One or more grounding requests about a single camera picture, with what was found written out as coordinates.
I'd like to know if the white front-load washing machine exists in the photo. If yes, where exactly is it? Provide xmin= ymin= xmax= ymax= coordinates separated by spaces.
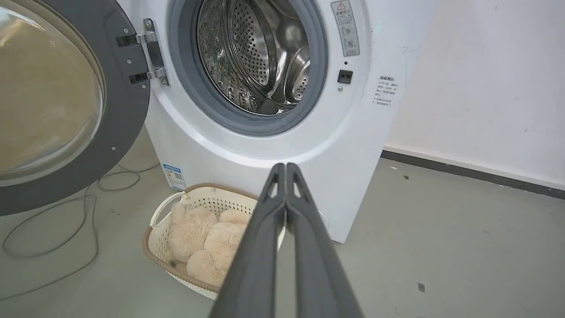
xmin=116 ymin=0 xmax=438 ymax=243

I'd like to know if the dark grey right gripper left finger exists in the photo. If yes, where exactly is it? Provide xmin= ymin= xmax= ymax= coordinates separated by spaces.
xmin=209 ymin=163 xmax=287 ymax=318

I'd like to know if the grey washer door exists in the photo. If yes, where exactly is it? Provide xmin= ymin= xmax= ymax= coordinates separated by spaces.
xmin=0 ymin=0 xmax=151 ymax=217

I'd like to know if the cream plush teddy bear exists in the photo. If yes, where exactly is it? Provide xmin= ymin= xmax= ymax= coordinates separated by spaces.
xmin=168 ymin=202 xmax=251 ymax=288

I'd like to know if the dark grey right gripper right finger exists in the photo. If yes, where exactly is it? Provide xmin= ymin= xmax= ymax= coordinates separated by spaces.
xmin=286 ymin=163 xmax=364 ymax=318

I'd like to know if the cream perforated laundry basket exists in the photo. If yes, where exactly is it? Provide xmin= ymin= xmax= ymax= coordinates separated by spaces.
xmin=142 ymin=182 xmax=286 ymax=301

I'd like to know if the metal door hinge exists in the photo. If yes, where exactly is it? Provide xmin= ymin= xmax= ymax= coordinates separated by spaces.
xmin=117 ymin=18 xmax=170 ymax=87

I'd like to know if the thin grey floor cable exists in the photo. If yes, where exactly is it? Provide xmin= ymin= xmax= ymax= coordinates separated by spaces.
xmin=0 ymin=162 xmax=160 ymax=302

